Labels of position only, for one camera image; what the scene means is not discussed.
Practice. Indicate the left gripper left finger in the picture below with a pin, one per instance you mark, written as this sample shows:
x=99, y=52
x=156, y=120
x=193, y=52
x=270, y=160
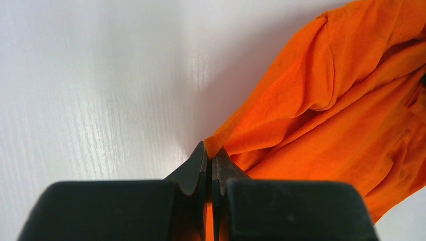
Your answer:
x=173, y=208

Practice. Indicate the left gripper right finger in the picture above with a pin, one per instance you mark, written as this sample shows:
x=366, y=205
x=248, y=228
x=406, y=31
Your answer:
x=251, y=209

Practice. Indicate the orange t shirt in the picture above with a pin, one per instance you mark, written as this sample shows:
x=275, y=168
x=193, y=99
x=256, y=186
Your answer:
x=344, y=101

